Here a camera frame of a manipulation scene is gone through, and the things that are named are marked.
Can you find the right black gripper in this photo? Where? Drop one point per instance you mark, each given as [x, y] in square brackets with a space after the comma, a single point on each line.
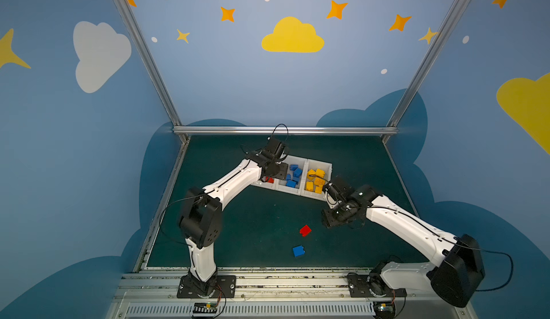
[334, 218]

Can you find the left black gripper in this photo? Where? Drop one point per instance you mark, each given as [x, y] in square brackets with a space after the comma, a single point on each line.
[277, 174]

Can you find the yellow lego brick studs up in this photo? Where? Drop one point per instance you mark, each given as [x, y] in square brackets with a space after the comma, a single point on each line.
[319, 181]

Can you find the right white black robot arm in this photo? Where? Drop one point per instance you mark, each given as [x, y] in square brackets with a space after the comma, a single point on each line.
[454, 267]

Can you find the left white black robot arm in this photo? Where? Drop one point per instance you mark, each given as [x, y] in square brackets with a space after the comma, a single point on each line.
[201, 214]

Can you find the white three-compartment bin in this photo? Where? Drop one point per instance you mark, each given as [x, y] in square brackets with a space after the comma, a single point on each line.
[304, 177]

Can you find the right circuit board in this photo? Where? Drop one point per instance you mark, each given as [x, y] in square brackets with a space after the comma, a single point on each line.
[384, 310]

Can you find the circuit board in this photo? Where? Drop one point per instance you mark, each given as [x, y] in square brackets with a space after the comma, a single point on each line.
[384, 310]
[208, 309]

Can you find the left circuit board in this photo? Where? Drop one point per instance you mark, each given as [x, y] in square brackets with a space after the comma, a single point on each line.
[208, 309]

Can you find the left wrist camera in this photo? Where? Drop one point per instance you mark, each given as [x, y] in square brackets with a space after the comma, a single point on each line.
[274, 150]

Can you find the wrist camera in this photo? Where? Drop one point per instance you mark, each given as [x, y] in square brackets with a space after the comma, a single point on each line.
[337, 190]
[274, 150]

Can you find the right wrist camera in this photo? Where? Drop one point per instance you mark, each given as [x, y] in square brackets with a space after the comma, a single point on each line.
[337, 190]

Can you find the aluminium frame back bar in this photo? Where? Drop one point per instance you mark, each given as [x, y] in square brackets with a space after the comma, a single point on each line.
[321, 131]

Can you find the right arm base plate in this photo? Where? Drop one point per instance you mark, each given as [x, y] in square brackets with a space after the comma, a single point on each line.
[365, 285]

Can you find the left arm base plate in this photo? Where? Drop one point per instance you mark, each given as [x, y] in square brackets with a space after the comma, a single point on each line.
[217, 286]

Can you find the aluminium front rail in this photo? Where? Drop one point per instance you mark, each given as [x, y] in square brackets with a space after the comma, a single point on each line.
[270, 293]

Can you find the aluminium frame left post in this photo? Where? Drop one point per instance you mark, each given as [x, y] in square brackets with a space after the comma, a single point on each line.
[128, 17]

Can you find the aluminium frame post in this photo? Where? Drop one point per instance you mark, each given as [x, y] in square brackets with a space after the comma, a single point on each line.
[128, 17]
[450, 21]

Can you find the aluminium frame right post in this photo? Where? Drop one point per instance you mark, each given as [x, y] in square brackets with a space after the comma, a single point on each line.
[450, 21]

